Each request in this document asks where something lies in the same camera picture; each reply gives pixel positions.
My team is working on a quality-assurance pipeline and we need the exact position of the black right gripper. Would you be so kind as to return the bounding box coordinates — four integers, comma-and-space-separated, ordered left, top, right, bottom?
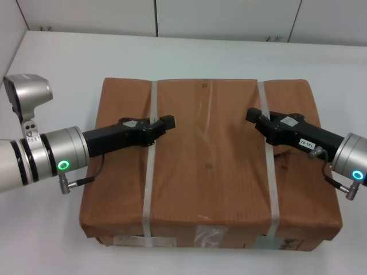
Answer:
245, 107, 346, 164

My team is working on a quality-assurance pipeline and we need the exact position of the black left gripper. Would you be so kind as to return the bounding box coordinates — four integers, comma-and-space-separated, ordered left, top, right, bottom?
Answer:
83, 114, 177, 159

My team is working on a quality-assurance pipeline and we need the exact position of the brown paper box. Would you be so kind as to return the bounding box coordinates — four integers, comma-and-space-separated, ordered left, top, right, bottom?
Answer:
78, 76, 343, 252

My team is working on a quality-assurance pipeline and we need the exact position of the white plastic packing strap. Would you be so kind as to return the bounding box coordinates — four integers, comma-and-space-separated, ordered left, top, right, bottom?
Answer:
256, 81, 280, 236
142, 80, 159, 238

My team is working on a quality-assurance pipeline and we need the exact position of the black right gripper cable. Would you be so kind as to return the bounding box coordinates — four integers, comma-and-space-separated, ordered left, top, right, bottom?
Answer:
309, 145, 362, 201

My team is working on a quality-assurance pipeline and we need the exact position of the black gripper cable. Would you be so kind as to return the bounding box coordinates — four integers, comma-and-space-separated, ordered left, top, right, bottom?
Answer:
58, 155, 105, 195
309, 145, 362, 201

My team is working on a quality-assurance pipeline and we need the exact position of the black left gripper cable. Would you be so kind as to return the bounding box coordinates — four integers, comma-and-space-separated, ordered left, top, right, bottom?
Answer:
58, 155, 105, 195

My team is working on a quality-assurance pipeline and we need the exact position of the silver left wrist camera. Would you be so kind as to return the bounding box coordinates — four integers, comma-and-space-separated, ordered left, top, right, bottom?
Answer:
2, 73, 54, 144

